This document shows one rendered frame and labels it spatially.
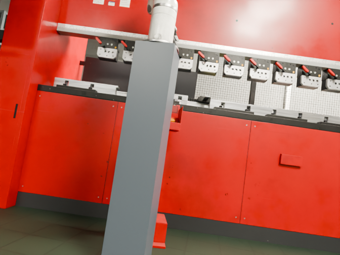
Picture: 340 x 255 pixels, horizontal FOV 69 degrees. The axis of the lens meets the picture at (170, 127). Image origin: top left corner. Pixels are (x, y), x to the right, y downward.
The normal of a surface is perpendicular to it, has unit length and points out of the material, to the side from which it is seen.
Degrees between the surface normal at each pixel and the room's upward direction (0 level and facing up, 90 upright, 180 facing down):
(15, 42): 90
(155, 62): 90
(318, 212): 90
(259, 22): 90
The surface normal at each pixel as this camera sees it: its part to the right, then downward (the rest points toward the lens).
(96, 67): 0.00, -0.08
